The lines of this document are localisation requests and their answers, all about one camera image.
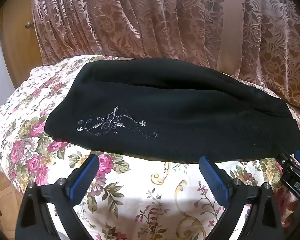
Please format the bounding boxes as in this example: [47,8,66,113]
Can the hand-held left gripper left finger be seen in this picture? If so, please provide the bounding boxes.
[15,154,101,240]

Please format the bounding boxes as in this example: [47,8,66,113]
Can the floral bedspread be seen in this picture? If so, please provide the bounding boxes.
[0,54,300,240]

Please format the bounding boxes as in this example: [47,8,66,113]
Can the wooden cabinet door with knob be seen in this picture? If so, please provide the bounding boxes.
[0,0,45,92]

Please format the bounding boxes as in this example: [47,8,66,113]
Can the black embroidered pants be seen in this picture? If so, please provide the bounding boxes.
[44,58,300,164]

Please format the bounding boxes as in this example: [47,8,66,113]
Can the brown floral curtain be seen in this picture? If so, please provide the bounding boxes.
[31,0,300,109]

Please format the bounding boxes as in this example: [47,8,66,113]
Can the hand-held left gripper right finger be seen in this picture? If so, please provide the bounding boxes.
[198,155,287,240]

